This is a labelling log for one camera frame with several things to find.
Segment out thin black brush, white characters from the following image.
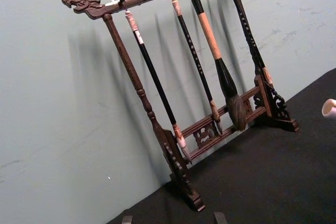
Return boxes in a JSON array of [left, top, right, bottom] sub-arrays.
[[171, 0, 224, 135]]

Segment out carved dark wooden brush rack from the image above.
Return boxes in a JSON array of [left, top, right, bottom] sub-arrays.
[[61, 0, 300, 212]]

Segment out small white plastic piece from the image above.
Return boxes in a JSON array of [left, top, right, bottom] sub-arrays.
[[321, 98, 336, 131]]

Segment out black brush with dotted shaft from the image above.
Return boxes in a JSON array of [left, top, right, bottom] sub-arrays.
[[225, 0, 274, 85]]

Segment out black table cloth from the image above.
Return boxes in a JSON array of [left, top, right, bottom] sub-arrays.
[[107, 67, 336, 224]]

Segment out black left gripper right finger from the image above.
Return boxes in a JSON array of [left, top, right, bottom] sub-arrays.
[[213, 211, 227, 224]]

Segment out large brush with tan handle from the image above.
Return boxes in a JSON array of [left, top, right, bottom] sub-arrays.
[[190, 0, 248, 132]]

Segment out plain pale wall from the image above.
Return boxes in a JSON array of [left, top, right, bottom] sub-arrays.
[[0, 0, 336, 224]]

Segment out black brush with pink ends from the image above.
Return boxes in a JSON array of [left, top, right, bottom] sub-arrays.
[[124, 9, 193, 165]]

